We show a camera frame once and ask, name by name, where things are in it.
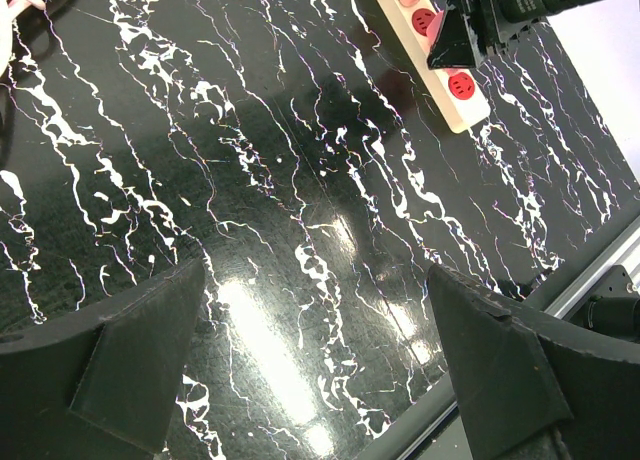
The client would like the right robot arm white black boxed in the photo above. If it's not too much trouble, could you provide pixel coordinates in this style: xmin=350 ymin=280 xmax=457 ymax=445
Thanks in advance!
xmin=427 ymin=0 xmax=602 ymax=70

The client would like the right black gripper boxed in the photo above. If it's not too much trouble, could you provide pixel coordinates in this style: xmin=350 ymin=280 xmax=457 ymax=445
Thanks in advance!
xmin=427 ymin=0 xmax=548 ymax=70

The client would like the pink square charger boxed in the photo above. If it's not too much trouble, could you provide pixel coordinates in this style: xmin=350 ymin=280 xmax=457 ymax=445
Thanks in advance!
xmin=426 ymin=11 xmax=445 ymax=43

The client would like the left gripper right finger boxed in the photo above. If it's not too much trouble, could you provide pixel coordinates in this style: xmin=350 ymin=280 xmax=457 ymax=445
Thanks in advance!
xmin=428 ymin=265 xmax=639 ymax=459

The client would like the wooden red socket power strip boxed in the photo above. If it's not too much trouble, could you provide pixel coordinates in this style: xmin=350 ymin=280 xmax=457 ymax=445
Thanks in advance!
xmin=376 ymin=0 xmax=491 ymax=133

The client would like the pink coiled cord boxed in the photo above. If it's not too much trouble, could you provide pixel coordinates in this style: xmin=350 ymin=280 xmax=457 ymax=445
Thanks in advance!
xmin=0 ymin=0 xmax=69 ymax=81

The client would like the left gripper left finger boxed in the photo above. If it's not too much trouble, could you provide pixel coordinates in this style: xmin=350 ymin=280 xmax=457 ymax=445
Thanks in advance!
xmin=1 ymin=259 xmax=205 ymax=459

